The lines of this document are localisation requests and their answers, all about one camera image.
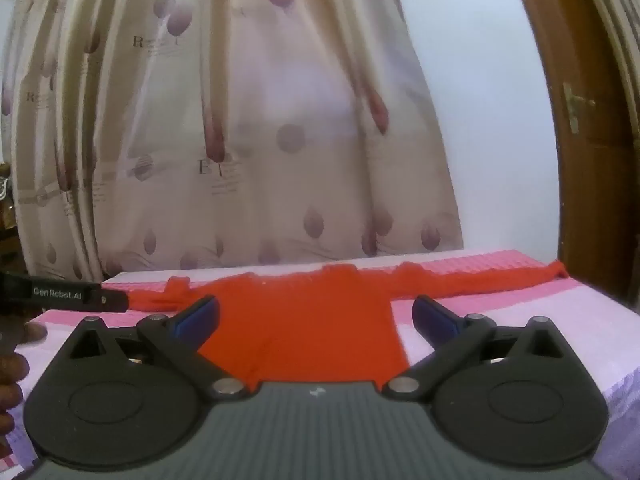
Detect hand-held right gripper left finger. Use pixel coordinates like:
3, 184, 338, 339
66, 294, 249, 402

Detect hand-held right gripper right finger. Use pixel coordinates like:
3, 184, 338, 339
382, 294, 569, 402

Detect brown wooden door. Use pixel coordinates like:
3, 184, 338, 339
505, 0, 640, 291

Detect brass door handle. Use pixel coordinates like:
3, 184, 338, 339
562, 82, 597, 135

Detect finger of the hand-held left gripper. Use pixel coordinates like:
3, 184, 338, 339
99, 291, 130, 313

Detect pink checked bedsheet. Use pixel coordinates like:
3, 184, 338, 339
0, 249, 640, 480

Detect red sweater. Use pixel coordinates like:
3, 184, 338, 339
127, 260, 568, 393

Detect person's left hand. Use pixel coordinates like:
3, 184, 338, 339
0, 321, 49, 443

